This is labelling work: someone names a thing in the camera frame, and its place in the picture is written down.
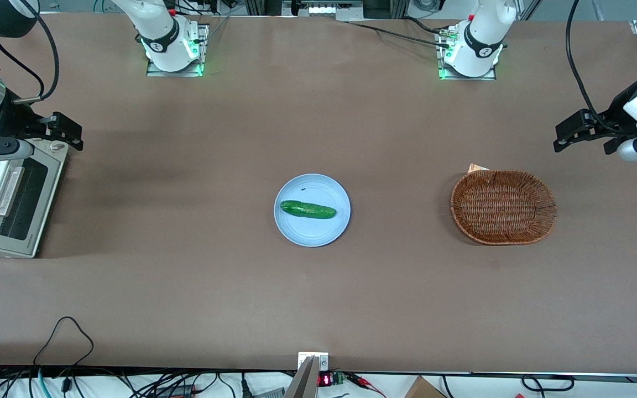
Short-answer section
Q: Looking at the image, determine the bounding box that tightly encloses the light blue round plate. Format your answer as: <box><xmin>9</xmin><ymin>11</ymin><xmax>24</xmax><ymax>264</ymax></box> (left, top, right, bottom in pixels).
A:
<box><xmin>274</xmin><ymin>174</ymin><xmax>352</xmax><ymax>248</ymax></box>

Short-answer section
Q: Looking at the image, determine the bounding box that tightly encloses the black cable across table edge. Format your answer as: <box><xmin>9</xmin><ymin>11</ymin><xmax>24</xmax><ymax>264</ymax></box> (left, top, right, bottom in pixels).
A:
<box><xmin>348</xmin><ymin>17</ymin><xmax>453</xmax><ymax>49</ymax></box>

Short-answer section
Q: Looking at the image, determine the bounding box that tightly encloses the silver oven door handle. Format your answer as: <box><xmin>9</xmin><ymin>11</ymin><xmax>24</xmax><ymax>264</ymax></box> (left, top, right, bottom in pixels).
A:
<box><xmin>0</xmin><ymin>165</ymin><xmax>25</xmax><ymax>217</ymax></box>

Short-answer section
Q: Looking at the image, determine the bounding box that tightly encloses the white power strip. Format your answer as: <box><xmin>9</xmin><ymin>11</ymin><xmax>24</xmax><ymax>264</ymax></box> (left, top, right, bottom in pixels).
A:
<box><xmin>283</xmin><ymin>0</ymin><xmax>364</xmax><ymax>23</ymax></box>

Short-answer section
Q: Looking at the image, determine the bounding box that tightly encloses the white table edge bracket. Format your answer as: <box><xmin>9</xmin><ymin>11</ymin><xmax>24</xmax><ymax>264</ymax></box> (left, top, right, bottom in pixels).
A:
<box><xmin>297</xmin><ymin>352</ymin><xmax>330</xmax><ymax>371</ymax></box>

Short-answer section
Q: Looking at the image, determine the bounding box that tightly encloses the brown wicker oval basket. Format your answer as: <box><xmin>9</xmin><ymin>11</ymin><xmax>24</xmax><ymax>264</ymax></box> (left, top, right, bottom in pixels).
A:
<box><xmin>450</xmin><ymin>169</ymin><xmax>558</xmax><ymax>246</ymax></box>

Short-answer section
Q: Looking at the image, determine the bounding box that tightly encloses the black flat looped cable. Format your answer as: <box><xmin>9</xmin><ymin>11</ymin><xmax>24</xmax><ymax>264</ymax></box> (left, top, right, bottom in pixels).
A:
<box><xmin>521</xmin><ymin>374</ymin><xmax>575</xmax><ymax>392</ymax></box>

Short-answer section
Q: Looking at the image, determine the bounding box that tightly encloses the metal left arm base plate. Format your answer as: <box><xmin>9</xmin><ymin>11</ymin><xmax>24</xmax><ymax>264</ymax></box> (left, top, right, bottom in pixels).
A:
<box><xmin>436</xmin><ymin>27</ymin><xmax>498</xmax><ymax>82</ymax></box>

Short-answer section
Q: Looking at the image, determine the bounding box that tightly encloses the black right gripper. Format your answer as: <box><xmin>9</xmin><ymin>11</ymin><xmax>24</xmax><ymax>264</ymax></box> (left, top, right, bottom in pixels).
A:
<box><xmin>0</xmin><ymin>105</ymin><xmax>83</xmax><ymax>151</ymax></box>

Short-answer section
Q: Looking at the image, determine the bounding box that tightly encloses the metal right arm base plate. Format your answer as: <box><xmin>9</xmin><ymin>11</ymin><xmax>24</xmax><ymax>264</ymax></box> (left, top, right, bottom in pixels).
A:
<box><xmin>146</xmin><ymin>23</ymin><xmax>210</xmax><ymax>77</ymax></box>

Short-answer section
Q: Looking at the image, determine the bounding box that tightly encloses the red clip lead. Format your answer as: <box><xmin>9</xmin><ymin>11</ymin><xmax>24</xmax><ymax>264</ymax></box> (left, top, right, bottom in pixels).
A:
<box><xmin>345</xmin><ymin>372</ymin><xmax>387</xmax><ymax>397</ymax></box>

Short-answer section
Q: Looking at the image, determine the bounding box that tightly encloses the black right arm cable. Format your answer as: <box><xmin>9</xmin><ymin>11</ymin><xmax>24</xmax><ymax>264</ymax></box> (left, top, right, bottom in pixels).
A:
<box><xmin>0</xmin><ymin>10</ymin><xmax>60</xmax><ymax>106</ymax></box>

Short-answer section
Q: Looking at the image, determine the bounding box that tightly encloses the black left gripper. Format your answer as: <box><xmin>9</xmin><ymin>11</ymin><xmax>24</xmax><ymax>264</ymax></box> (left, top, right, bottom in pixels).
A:
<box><xmin>553</xmin><ymin>80</ymin><xmax>637</xmax><ymax>156</ymax></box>

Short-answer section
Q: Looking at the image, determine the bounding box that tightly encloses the black looped thin cable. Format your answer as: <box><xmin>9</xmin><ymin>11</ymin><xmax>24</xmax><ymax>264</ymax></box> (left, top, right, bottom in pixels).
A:
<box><xmin>33</xmin><ymin>316</ymin><xmax>95</xmax><ymax>382</ymax></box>

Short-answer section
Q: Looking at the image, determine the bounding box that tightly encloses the green cucumber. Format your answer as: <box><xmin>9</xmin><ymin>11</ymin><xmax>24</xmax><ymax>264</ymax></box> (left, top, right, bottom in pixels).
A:
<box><xmin>280</xmin><ymin>200</ymin><xmax>337</xmax><ymax>220</ymax></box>

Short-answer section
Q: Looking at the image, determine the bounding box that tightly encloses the oven glass door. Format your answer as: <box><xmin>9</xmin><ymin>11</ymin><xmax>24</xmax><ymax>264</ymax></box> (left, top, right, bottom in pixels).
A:
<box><xmin>0</xmin><ymin>155</ymin><xmax>65</xmax><ymax>258</ymax></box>

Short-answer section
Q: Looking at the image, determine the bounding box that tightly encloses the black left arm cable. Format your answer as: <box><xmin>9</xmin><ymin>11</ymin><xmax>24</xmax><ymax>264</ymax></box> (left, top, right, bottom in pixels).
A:
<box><xmin>566</xmin><ymin>0</ymin><xmax>631</xmax><ymax>137</ymax></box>

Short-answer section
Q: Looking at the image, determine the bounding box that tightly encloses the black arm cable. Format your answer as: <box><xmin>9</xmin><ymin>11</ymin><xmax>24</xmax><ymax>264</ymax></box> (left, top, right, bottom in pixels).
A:
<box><xmin>566</xmin><ymin>0</ymin><xmax>631</xmax><ymax>137</ymax></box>
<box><xmin>0</xmin><ymin>10</ymin><xmax>60</xmax><ymax>106</ymax></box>

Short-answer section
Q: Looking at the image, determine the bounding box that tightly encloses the grey metal beam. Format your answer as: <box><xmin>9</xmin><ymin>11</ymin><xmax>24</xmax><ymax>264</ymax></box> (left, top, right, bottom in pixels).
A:
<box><xmin>284</xmin><ymin>356</ymin><xmax>320</xmax><ymax>398</ymax></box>

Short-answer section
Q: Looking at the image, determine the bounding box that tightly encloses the cardboard box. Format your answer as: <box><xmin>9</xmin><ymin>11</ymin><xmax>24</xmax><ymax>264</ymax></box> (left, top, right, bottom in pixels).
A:
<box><xmin>404</xmin><ymin>376</ymin><xmax>447</xmax><ymax>398</ymax></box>

